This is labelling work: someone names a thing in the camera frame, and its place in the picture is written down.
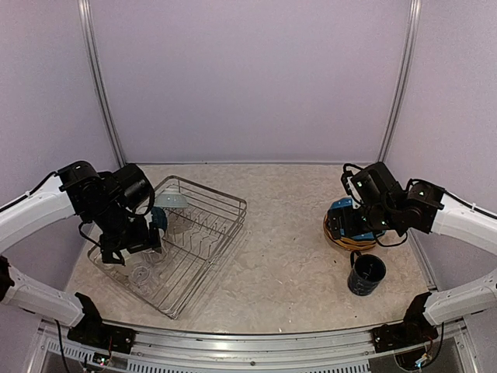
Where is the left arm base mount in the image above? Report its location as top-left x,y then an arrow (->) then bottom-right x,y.
68,324 -> 136,354

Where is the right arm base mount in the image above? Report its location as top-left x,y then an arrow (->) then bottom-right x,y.
370,322 -> 439,353

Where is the white cup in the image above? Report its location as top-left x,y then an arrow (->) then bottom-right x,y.
104,251 -> 144,270

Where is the clear glass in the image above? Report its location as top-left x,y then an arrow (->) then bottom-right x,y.
143,248 -> 169,266
128,265 -> 156,291

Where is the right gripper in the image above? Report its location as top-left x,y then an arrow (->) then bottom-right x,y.
325,204 -> 399,239

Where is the dark teal striped bowl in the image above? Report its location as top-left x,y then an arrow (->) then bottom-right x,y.
151,206 -> 169,232

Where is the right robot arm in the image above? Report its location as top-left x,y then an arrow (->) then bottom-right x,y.
323,162 -> 496,352

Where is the aluminium post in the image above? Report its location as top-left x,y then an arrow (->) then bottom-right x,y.
78,0 -> 127,166
377,0 -> 422,162

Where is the blue dotted plate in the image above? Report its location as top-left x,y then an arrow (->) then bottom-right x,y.
325,197 -> 386,242

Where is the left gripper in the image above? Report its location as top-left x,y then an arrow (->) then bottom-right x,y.
86,200 -> 162,264

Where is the left aluminium post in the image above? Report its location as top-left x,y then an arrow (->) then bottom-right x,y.
78,0 -> 127,166

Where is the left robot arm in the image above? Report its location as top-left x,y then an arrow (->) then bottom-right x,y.
1,161 -> 162,346

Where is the aluminium front rail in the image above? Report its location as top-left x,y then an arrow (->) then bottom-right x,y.
26,309 -> 478,373

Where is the right aluminium post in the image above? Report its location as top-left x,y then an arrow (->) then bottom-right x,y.
377,0 -> 422,162

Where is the wire dish rack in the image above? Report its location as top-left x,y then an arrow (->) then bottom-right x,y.
87,176 -> 247,319

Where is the yellow dotted plate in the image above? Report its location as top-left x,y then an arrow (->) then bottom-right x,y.
323,216 -> 377,251
323,228 -> 380,252

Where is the light striped bowl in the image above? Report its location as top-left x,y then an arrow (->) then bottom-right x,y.
154,186 -> 189,208

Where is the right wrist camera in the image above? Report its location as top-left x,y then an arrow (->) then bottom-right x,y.
341,163 -> 365,206

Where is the dark blue mug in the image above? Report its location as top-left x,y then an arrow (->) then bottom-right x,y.
347,250 -> 387,296

